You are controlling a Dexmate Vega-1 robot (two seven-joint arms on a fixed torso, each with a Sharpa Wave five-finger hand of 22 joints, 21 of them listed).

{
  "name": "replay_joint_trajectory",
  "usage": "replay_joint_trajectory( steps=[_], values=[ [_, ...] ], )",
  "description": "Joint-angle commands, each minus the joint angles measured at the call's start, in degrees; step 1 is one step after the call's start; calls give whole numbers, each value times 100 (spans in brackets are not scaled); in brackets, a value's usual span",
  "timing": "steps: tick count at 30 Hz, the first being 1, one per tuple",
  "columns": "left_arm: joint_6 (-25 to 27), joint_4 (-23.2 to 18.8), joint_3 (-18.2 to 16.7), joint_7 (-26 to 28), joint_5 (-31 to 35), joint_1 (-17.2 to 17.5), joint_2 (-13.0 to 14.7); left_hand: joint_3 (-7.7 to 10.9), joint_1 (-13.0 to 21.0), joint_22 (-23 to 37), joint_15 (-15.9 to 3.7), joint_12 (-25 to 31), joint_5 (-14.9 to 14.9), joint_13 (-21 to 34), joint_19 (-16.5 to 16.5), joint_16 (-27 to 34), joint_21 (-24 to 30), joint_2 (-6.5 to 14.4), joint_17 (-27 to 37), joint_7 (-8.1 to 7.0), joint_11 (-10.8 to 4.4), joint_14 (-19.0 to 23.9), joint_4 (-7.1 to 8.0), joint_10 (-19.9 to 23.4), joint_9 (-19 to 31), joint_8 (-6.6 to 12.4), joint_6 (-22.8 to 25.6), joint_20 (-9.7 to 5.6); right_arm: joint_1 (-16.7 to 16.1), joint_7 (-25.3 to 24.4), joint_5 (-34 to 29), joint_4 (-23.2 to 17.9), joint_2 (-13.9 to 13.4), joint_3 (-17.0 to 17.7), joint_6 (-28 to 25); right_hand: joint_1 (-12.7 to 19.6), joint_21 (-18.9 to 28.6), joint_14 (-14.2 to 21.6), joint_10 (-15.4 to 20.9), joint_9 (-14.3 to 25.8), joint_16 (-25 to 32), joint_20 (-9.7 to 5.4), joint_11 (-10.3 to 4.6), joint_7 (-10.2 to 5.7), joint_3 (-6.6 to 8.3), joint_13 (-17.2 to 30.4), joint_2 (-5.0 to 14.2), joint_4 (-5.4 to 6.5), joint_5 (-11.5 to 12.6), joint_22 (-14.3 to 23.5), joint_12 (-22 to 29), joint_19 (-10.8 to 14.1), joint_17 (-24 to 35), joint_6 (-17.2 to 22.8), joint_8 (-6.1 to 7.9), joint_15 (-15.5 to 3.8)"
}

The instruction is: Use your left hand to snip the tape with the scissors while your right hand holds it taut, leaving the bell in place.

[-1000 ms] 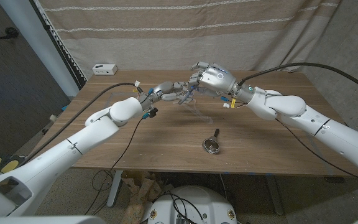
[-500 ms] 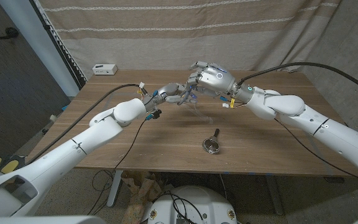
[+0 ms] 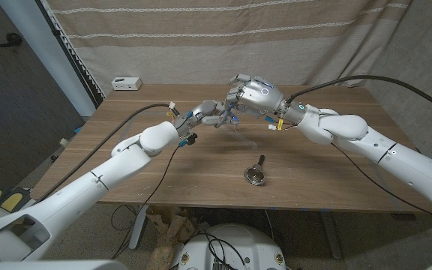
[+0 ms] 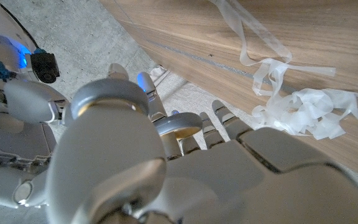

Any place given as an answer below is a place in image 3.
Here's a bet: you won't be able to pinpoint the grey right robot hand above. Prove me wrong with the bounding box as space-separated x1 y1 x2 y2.
224 73 306 125

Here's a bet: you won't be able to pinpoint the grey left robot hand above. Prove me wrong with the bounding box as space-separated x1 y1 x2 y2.
175 100 239 132

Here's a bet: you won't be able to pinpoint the orange grey handled scissors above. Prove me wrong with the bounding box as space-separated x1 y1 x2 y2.
214 101 239 129

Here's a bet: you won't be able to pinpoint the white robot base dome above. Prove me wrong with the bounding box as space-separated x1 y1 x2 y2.
177 223 287 270

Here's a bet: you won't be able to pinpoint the beige striped curtain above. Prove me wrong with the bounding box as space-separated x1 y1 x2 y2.
45 0 414 88

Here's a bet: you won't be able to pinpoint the white power strip box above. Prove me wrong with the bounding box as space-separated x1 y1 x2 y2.
111 76 143 92

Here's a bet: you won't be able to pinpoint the crumpled brown paper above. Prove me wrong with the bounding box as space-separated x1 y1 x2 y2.
148 205 209 270

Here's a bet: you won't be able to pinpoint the white table leg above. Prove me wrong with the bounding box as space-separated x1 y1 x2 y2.
128 205 150 251

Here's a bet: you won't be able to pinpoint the black zigzag edged strip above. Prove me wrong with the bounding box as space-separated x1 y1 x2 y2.
37 0 107 108

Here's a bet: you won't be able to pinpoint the grey table leg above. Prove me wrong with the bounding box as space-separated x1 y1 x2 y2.
319 211 344 260

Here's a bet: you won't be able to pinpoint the thin black left wrist cable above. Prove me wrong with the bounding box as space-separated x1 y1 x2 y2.
111 145 182 260

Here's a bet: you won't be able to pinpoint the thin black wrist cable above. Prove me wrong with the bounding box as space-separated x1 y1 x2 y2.
111 145 182 260
329 142 432 225

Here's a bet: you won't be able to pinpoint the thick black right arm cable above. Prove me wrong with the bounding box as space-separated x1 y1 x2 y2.
283 74 432 120

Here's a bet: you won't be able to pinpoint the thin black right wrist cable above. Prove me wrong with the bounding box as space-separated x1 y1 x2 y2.
329 142 432 225

